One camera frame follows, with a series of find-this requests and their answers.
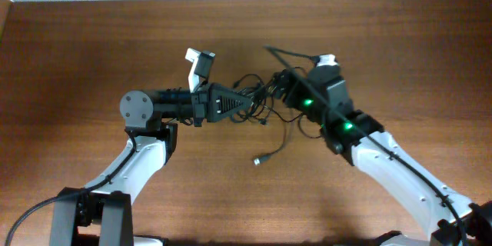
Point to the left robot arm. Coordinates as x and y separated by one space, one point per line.
100 212

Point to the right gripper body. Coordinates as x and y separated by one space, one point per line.
299 96

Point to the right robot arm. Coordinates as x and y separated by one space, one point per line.
444 215

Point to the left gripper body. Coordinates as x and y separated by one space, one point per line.
199 104

